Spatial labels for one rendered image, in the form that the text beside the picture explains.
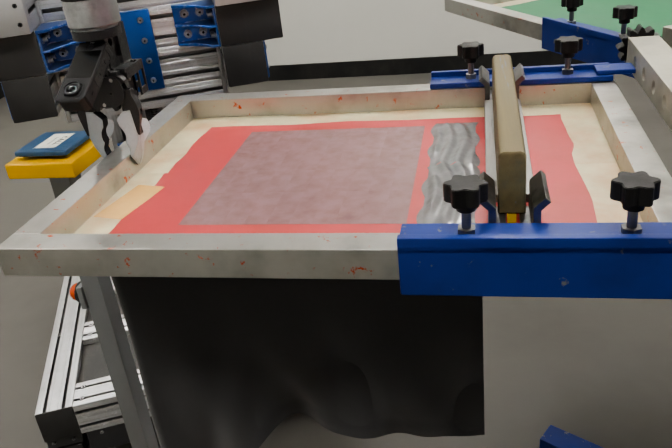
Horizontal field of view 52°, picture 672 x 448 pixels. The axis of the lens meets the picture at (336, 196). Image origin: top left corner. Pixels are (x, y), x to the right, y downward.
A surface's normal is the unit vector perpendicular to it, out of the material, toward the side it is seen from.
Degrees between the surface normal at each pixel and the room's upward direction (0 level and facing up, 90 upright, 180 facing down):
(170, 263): 90
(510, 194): 90
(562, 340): 0
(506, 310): 0
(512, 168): 90
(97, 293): 90
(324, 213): 0
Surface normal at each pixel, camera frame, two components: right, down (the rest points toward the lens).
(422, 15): -0.18, 0.44
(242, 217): -0.11, -0.90
